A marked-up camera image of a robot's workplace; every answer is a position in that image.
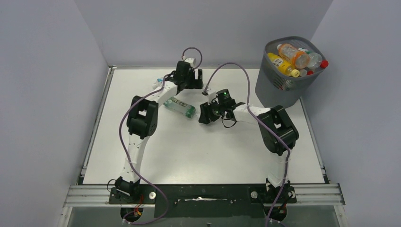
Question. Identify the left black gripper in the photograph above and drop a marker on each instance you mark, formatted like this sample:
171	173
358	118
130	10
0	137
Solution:
196	84

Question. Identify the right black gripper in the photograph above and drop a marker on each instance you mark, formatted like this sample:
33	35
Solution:
206	112

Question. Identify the clear bottle blue white label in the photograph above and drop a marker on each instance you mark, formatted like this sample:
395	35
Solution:
158	84

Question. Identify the green label tea bottle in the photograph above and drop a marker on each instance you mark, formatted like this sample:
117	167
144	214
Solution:
182	107

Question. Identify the yellow juice bottle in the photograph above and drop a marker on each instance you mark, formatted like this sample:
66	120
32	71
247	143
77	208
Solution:
283	66

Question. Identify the orange drink bottle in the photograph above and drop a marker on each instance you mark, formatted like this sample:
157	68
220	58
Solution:
293	55

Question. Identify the red label bottle red cap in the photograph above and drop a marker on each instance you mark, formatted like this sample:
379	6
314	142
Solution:
321	65

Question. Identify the clear bottle green label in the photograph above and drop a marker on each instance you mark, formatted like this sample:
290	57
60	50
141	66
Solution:
315	59

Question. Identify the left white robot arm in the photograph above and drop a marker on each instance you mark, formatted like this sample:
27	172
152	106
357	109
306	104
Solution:
141	120

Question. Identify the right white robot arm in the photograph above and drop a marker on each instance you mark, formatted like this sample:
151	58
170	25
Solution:
278	133

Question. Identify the grey mesh waste bin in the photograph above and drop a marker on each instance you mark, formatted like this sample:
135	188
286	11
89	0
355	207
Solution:
275	88

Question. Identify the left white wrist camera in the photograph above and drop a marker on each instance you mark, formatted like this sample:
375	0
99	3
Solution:
190	60

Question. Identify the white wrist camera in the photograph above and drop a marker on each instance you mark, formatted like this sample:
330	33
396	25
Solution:
210	94
190	60

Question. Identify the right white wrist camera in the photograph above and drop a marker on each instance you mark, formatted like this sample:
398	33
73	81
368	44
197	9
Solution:
210	94

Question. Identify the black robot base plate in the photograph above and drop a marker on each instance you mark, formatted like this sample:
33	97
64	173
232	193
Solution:
201	200

